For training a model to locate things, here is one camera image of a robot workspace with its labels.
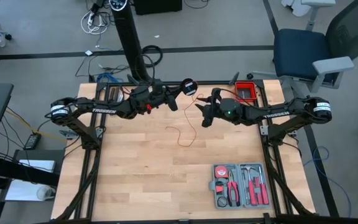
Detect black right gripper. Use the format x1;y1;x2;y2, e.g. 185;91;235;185
194;88;222;128

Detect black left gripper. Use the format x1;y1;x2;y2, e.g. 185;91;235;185
152;83;185;112

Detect black wire spool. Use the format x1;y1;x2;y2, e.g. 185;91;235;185
180;78;199;96

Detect red wire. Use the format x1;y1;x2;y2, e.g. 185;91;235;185
165;93;204;148

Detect red plastic bin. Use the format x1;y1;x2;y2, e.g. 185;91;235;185
234;81;258;103

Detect black tower fan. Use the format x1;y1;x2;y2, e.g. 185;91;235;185
109;0;155;83

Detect red tape measure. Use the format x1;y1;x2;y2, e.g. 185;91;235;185
214;165;229;179

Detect silver hammer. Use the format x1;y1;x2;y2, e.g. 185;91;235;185
241;166;254;206

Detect grey tool kit case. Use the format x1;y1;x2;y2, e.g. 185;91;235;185
208;162;272;210

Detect black cabinet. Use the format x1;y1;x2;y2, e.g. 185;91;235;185
134;0;183;16

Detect navy office chair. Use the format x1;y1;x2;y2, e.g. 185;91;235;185
247;0;358;94

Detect white office chair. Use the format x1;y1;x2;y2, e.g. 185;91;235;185
280;0;337;30

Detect black power adapter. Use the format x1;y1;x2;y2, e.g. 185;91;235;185
23;133;42;151

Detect white sheet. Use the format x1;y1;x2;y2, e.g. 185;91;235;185
17;159;57;174

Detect clear plastic cup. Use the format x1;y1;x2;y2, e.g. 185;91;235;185
35;185;57;200

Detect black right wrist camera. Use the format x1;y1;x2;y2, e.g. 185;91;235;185
213;99;226;118

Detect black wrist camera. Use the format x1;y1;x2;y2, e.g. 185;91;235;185
150;79;165;96
213;99;226;118

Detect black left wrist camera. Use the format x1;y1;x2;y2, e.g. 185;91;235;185
150;79;165;96

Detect black aluminium table frame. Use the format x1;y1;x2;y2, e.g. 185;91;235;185
50;79;318;224

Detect black looped camera cable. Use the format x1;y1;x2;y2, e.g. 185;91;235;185
135;54;156;88
218;88;258;110

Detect black coiled floor cable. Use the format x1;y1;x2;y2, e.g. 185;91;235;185
141;45;163;68

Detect black angled rail bracket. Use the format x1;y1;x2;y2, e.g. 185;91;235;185
126;73;141;85
228;71;241;85

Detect black wire stripper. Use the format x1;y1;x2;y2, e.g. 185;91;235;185
109;86;120;102

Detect blue floor cable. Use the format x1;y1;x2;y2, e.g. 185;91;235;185
96;72;117;83
303;146;352;217

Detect black floor cables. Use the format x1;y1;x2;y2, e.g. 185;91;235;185
75;54;130;82

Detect red handled pliers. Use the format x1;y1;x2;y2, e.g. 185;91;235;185
227;169;241;207

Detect white power strip cables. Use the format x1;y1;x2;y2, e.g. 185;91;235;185
80;9;109;35

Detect yellow cable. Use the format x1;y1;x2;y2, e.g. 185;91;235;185
4;108;68;141

